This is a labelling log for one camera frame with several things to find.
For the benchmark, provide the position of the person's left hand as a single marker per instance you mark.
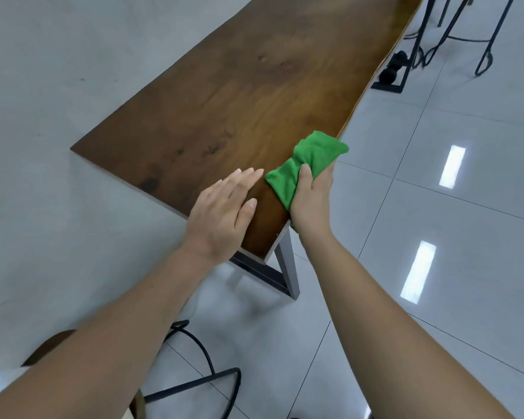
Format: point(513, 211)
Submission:
point(216, 222)

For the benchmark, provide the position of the person's right hand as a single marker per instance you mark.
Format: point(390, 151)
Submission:
point(311, 209)

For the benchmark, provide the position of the person's left thumb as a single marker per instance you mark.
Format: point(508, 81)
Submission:
point(246, 218)

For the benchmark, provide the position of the person's right thumb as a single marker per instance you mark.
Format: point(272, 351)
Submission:
point(305, 181)

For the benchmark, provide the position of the person's left middle finger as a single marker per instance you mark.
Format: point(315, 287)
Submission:
point(242, 182)

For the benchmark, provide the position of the person's left little finger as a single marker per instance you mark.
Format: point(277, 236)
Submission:
point(213, 188)

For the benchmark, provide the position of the green microfibre cloth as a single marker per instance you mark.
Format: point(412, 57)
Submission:
point(305, 159)

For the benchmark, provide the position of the person's right forearm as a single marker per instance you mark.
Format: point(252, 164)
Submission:
point(388, 344)

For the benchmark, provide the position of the person's left forearm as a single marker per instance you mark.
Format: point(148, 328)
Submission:
point(113, 340)

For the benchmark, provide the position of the metal table leg frame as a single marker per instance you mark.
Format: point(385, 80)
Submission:
point(412, 47)
point(286, 266)

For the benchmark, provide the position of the wooden stool with black frame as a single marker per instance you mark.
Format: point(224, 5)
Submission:
point(192, 383)

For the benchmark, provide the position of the black metal stool frame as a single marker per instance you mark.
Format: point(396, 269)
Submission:
point(484, 39)
point(445, 8)

